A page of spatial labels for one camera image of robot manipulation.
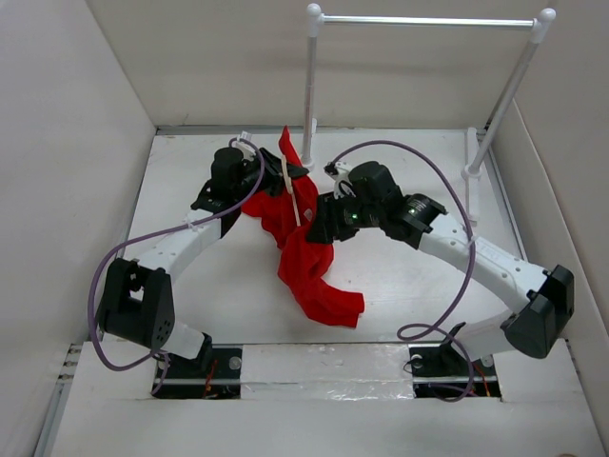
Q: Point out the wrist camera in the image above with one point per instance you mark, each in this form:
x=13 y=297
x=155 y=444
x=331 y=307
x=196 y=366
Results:
x=339 y=172
x=243 y=143

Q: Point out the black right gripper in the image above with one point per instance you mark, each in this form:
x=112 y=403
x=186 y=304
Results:
x=326 y=224

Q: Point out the beige wooden hanger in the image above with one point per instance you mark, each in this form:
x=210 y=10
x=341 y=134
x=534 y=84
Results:
x=290 y=190

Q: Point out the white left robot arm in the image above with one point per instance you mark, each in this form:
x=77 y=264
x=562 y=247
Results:
x=137 y=301

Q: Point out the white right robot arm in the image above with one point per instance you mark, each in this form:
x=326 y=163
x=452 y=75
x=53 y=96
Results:
x=540 y=301

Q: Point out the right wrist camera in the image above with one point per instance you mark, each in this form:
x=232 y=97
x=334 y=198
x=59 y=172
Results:
x=339 y=172

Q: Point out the red t shirt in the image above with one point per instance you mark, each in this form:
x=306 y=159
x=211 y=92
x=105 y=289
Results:
x=287 y=218

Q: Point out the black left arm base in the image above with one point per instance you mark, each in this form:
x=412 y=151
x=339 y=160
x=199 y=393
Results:
x=217 y=378

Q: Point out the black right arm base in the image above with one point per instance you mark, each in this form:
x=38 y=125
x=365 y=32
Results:
x=440 y=372

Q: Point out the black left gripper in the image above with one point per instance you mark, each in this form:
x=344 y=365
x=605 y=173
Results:
x=272 y=168

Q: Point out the white clothes rack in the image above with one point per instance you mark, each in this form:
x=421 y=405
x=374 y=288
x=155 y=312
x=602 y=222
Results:
x=420 y=73

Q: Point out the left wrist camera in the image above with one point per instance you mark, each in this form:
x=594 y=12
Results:
x=243 y=143

